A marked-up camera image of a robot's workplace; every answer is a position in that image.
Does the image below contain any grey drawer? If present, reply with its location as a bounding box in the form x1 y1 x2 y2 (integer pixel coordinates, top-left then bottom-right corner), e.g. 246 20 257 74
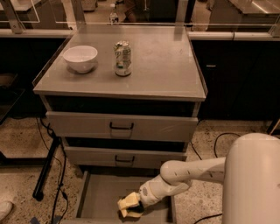
65 146 186 169
46 111 198 142
60 167 176 224

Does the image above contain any black table leg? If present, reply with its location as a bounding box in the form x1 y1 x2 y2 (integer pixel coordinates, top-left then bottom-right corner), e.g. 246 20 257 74
32 137 59 201

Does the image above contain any green white soda can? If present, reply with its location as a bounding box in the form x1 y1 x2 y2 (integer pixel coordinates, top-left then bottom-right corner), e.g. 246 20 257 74
114 40 131 77

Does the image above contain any grey metal drawer cabinet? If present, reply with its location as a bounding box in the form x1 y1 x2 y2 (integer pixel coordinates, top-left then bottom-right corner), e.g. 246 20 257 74
31 24 208 224

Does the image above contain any white shoe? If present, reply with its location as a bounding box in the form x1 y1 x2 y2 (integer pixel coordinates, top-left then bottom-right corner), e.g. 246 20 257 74
0 201 13 221

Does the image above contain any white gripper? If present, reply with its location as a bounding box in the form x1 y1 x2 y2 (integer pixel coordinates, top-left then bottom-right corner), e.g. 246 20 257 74
117 180 162 218

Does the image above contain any green yellow sponge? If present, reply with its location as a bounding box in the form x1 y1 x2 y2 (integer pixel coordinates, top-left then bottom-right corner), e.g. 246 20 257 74
127 204 144 218

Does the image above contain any top grey drawer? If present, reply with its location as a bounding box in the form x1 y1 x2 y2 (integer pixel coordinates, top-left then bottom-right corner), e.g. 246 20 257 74
46 111 198 142

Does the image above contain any clear water bottle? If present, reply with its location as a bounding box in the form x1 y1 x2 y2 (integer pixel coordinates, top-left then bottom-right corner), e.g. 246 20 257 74
109 3 119 24

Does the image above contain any middle grey drawer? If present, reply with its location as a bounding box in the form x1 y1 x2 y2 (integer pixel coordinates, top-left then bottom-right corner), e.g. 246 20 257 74
65 146 186 169

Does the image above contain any bottom grey drawer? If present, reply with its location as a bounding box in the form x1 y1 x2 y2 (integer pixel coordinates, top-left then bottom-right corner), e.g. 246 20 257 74
60 167 176 224

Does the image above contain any black floor cable right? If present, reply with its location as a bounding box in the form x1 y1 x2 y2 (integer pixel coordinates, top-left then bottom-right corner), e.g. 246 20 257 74
190 132 242 224

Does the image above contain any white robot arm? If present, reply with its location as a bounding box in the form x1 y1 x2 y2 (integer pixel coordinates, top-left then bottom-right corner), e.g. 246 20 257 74
117 133 280 224

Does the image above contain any white horizontal rail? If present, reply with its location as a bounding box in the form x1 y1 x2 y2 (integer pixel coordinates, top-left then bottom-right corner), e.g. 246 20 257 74
0 29 280 42

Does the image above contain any black floor cable left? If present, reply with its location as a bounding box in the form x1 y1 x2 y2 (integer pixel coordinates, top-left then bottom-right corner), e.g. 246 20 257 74
35 116 69 224

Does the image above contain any white ceramic bowl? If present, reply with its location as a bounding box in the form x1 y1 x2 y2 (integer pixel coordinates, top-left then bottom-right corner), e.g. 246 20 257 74
63 45 98 74

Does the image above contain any black floor cable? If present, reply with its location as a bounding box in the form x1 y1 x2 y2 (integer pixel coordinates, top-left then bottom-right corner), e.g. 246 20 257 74
35 116 69 224
190 132 242 224

